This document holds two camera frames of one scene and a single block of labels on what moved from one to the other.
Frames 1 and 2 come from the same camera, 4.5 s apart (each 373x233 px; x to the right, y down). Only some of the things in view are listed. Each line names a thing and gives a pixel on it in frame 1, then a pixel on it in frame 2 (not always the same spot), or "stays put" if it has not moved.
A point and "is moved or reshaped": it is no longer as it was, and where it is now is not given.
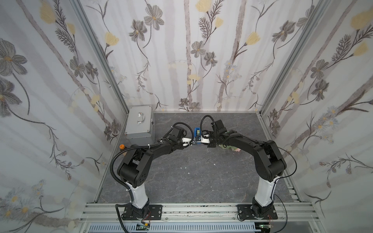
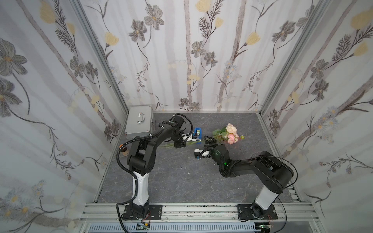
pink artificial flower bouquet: (232, 148) is moved or reshaped
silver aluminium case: (140, 123) stays put
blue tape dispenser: (197, 135) stays put
